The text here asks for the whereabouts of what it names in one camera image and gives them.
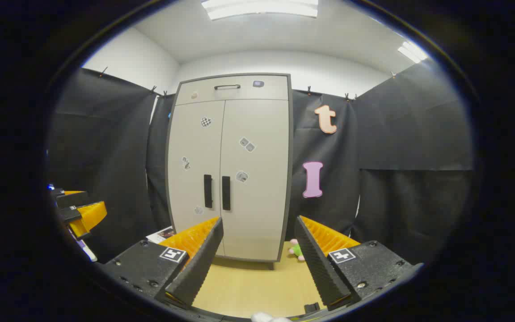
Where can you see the small ceiling light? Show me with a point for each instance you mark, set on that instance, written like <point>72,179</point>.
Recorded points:
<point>411,51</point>

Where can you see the purple and white packet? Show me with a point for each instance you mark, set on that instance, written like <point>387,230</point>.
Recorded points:
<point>86,250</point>

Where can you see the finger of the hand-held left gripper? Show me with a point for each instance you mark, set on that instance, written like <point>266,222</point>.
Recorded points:
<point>74,200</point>
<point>70,214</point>

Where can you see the beige cabinet door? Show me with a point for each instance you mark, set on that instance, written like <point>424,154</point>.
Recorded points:
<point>262,201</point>
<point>195,147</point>

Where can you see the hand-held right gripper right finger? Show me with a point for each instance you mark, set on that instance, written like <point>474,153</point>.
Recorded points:
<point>320,268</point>

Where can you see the large ceiling light panel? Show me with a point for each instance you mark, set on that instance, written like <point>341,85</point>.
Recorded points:
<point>262,8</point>

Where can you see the black backdrop cloth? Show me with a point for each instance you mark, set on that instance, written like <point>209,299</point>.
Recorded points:
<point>396,156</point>

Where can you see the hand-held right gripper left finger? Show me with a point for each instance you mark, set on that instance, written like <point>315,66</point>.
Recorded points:
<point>199,268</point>

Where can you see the beige cabinet drawer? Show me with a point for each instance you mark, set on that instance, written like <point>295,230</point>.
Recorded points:
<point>266,91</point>

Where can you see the grey double-door shoe cabinet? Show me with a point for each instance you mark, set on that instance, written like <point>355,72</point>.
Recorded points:
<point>290,147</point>

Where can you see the green and pink plush toy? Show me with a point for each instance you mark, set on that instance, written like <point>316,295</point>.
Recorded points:
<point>297,250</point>

